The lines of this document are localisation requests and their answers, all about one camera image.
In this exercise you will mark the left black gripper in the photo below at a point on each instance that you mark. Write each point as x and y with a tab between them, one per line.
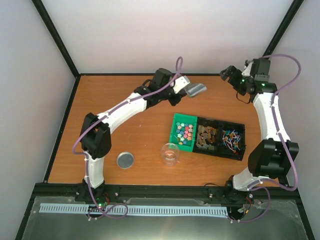
182	93

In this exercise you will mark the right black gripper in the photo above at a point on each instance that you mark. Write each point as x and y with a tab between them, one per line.
228	71

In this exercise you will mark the metal scoop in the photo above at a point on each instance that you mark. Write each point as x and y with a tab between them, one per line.
195	89

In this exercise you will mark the green candy bin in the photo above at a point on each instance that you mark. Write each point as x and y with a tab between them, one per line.
183	131

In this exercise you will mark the black popsicle candy bin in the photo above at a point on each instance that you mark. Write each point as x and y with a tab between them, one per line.
207	139

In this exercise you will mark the black lollipop candy bin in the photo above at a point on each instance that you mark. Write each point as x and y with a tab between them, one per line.
231	140

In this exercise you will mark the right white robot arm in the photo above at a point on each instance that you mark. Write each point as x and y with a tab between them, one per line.
273	158

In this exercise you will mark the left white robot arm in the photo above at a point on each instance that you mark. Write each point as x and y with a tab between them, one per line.
95	135

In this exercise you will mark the clear plastic jar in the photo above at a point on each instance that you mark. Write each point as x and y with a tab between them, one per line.
170	153

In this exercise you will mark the silver jar lid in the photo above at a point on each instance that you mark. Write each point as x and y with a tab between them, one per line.
125	160

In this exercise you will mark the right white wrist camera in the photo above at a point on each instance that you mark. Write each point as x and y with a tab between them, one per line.
247	68

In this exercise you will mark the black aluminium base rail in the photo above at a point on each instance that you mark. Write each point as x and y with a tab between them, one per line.
119	193

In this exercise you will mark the light blue cable duct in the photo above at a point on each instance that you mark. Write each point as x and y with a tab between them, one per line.
136	210

